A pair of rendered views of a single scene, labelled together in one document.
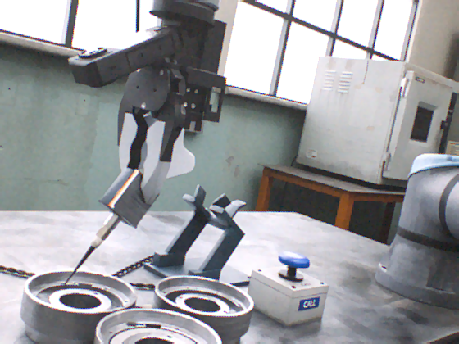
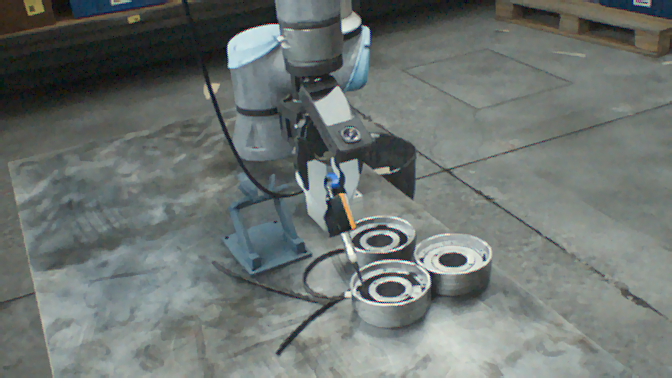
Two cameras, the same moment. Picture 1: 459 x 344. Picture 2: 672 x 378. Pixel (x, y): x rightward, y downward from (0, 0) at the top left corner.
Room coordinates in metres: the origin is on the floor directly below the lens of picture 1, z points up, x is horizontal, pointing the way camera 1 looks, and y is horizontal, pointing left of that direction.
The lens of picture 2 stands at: (0.22, 0.93, 1.42)
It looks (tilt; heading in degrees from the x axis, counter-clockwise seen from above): 27 degrees down; 292
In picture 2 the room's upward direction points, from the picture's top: 6 degrees counter-clockwise
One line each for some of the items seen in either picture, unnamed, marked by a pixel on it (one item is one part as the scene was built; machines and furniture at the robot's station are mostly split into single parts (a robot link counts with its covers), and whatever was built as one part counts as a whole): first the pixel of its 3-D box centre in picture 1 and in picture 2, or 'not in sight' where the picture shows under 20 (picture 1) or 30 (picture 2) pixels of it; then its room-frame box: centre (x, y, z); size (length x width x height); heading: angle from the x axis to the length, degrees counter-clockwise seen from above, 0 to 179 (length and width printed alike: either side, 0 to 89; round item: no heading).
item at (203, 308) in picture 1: (201, 312); (380, 245); (0.53, 0.00, 0.82); 0.10 x 0.10 x 0.04
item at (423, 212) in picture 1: (447, 195); (264, 64); (0.86, -0.36, 0.97); 0.13 x 0.12 x 0.14; 19
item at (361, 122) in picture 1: (381, 126); not in sight; (2.98, -0.82, 1.10); 0.62 x 0.61 x 0.65; 134
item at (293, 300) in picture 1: (290, 291); (333, 202); (0.64, -0.11, 0.82); 0.08 x 0.07 x 0.05; 134
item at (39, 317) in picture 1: (79, 309); (390, 294); (0.48, 0.11, 0.82); 0.10 x 0.10 x 0.04
